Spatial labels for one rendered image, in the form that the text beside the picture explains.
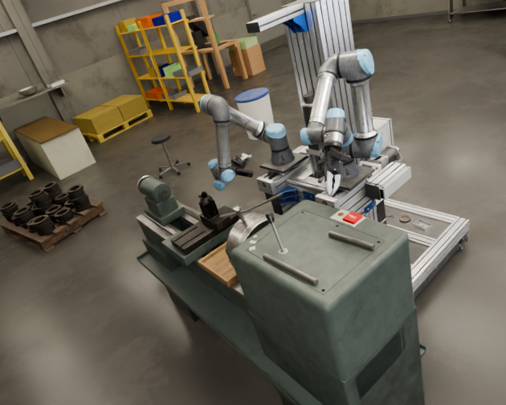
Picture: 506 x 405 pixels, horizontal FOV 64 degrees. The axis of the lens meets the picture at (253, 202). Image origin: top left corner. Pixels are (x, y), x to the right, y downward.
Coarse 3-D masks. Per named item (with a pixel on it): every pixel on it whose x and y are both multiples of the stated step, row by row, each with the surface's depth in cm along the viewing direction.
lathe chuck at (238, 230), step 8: (248, 216) 199; (256, 216) 198; (264, 216) 198; (240, 224) 196; (248, 224) 193; (232, 232) 196; (240, 232) 193; (232, 240) 195; (232, 248) 194; (232, 264) 201
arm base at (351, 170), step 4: (352, 160) 216; (344, 164) 215; (348, 164) 215; (352, 164) 216; (356, 164) 219; (344, 168) 216; (348, 168) 216; (352, 168) 216; (356, 168) 218; (344, 172) 217; (348, 172) 216; (352, 172) 216; (356, 172) 218; (344, 176) 218; (348, 176) 217; (352, 176) 217; (356, 176) 218; (344, 180) 218; (348, 180) 218
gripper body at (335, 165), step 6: (324, 144) 163; (330, 144) 161; (336, 144) 160; (324, 150) 165; (324, 156) 164; (330, 156) 161; (318, 162) 164; (324, 162) 160; (330, 162) 158; (336, 162) 159; (342, 162) 161; (330, 168) 158; (336, 168) 159; (342, 168) 160
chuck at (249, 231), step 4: (256, 220) 194; (260, 220) 193; (264, 220) 193; (252, 224) 192; (256, 224) 191; (260, 224) 192; (264, 224) 193; (248, 228) 191; (252, 228) 190; (256, 228) 191; (260, 228) 193; (244, 232) 191; (248, 232) 189; (252, 232) 190; (244, 236) 190; (248, 236) 189; (240, 240) 190; (244, 240) 189
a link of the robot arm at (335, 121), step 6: (336, 108) 164; (330, 114) 164; (336, 114) 163; (342, 114) 164; (330, 120) 164; (336, 120) 163; (342, 120) 164; (330, 126) 163; (336, 126) 162; (342, 126) 163; (324, 132) 165; (342, 132) 163
